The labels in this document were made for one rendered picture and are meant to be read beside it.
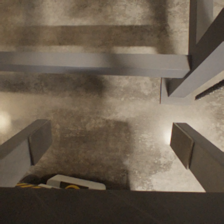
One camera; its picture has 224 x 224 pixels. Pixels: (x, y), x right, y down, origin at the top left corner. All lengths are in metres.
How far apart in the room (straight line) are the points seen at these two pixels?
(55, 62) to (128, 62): 0.26
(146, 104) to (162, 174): 0.36
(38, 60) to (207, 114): 0.80
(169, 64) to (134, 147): 0.46
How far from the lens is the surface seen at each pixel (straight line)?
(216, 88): 0.65
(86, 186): 0.78
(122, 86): 0.88
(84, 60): 0.59
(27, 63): 0.68
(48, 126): 0.16
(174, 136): 0.16
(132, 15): 1.08
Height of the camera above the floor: 0.84
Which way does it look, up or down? 79 degrees down
